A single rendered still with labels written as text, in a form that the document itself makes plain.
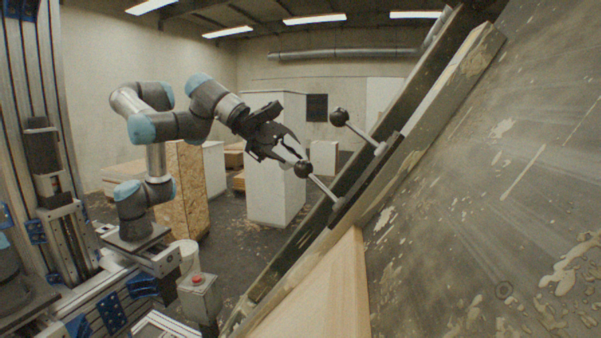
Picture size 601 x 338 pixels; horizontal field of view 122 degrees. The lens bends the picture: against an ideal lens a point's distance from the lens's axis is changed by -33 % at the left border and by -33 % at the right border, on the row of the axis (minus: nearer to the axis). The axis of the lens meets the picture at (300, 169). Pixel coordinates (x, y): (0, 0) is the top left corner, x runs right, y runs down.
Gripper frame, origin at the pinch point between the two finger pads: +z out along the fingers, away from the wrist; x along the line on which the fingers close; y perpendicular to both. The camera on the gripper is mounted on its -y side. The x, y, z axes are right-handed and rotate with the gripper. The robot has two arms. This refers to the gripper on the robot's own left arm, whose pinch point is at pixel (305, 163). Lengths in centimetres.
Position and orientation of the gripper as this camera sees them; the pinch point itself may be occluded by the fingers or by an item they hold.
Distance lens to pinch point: 54.9
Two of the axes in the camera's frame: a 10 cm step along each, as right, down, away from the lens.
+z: 7.9, 6.2, 0.0
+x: -5.3, 6.6, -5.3
